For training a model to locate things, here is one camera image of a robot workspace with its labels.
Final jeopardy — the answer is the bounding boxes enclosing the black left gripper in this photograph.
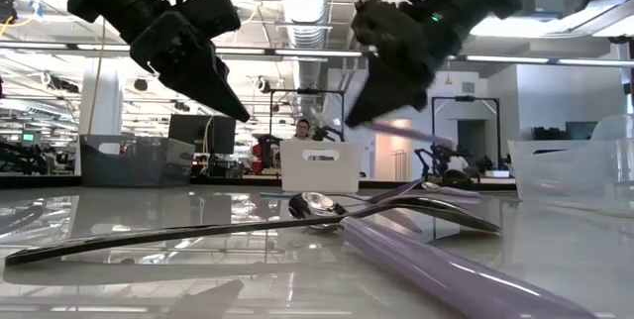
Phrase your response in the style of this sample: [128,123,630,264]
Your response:
[129,10,252,123]

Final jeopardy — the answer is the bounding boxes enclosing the black background robot arms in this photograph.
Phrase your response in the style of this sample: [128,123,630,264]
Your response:
[414,143,447,184]

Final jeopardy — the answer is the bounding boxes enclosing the white structural column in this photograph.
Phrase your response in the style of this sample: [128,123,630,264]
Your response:
[77,56,126,137]

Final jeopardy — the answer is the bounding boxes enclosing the purple-handled large spoon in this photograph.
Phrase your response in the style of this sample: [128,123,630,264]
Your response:
[288,191,598,319]

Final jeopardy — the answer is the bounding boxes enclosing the long horizontal light bar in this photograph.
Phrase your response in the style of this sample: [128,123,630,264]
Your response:
[0,40,634,68]

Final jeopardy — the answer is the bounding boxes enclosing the black background equipment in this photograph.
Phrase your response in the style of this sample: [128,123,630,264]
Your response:
[0,138,68,176]

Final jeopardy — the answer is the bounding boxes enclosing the purple-handled teaspoon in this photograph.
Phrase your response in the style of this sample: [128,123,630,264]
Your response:
[420,181,482,199]

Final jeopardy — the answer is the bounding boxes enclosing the red object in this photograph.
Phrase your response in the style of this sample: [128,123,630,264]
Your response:
[250,139,272,175]

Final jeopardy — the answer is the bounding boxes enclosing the purple-handled cutlery piece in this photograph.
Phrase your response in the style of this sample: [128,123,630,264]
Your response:
[364,178,425,206]
[369,119,450,146]

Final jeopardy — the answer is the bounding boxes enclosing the black glossy long spoon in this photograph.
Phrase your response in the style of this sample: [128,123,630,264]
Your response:
[3,194,502,268]

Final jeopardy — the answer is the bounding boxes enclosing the yellow hanging cable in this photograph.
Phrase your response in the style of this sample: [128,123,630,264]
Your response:
[86,16,108,137]

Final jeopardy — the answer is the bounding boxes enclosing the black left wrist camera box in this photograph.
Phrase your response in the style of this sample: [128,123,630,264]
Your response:
[175,0,243,39]

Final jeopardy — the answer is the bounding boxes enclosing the white plastic bin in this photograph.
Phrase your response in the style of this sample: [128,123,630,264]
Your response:
[279,139,363,194]

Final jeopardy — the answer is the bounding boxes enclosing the person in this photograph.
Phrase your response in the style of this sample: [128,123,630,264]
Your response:
[438,139,473,184]
[292,117,314,142]

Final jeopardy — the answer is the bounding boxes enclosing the grey translucent plastic bin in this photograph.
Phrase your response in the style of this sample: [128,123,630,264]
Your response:
[78,134,198,189]

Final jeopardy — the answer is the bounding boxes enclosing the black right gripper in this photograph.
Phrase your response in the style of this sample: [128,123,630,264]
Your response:
[345,0,470,129]

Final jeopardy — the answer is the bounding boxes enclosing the black computer monitor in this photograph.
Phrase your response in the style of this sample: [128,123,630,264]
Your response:
[166,113,238,177]

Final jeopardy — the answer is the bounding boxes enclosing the black ceiling-mounted device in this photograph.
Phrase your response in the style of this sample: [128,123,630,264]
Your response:
[0,0,20,27]

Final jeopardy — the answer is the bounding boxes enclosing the black metal stand frame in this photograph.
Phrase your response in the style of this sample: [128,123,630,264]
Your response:
[267,87,347,143]
[430,94,501,181]

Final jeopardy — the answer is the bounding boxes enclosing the clear plastic bin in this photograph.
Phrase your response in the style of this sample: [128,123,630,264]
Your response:
[507,113,634,201]

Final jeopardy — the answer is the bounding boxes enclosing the silver ribbed ventilation duct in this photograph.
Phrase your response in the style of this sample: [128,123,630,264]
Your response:
[275,0,334,142]

